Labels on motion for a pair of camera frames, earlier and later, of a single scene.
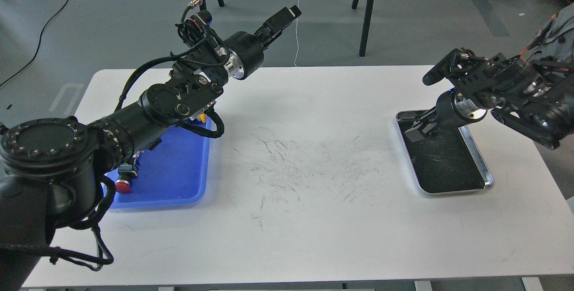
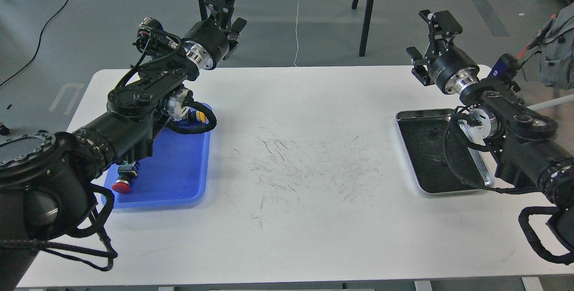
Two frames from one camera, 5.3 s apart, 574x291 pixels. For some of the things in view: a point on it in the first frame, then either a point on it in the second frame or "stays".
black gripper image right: (454, 107) -> (452, 71)
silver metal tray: (450, 161) stays
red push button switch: (122, 185) stays
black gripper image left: (245, 51) -> (207, 43)
